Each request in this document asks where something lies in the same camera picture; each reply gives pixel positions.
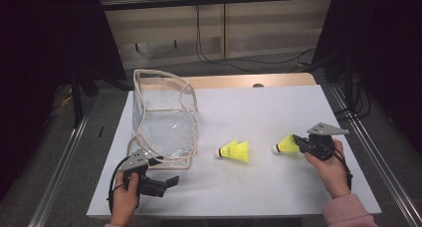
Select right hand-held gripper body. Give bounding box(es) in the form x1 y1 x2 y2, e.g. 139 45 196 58
303 121 350 161

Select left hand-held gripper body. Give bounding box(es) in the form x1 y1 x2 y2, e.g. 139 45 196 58
119 149 167 198

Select person's right hand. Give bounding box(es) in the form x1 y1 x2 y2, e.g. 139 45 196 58
304 139 352 200

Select person's left hand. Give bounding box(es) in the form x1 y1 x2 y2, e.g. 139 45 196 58
109 172 141 225

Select clear bag with beige trim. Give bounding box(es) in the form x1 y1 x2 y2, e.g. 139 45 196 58
124 69 199 171

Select white table sheet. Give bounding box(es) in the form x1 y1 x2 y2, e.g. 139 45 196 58
86 85 382 220

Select black stand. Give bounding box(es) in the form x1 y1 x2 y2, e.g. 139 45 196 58
71 67 101 128

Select black curtain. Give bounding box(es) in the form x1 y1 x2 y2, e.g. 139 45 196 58
0 0 127 201
312 0 422 151

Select black horizontal bar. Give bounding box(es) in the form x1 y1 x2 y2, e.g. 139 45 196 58
101 0 336 12

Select left hand-held gripper cable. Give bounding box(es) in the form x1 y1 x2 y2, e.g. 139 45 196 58
106 155 131 215

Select hand-held gripper cable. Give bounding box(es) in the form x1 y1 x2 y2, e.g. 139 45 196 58
332 148 354 191
106 155 131 215

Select right hand-held gripper cable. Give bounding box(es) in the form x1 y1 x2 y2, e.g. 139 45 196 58
332 148 354 191

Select metal floor rail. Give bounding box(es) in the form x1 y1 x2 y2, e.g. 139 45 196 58
28 113 91 227
329 84 422 227

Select black floor cables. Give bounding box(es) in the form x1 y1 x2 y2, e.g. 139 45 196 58
332 74 372 121

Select black hanging wall cable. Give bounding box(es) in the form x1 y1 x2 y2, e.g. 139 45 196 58
194 4 317 74

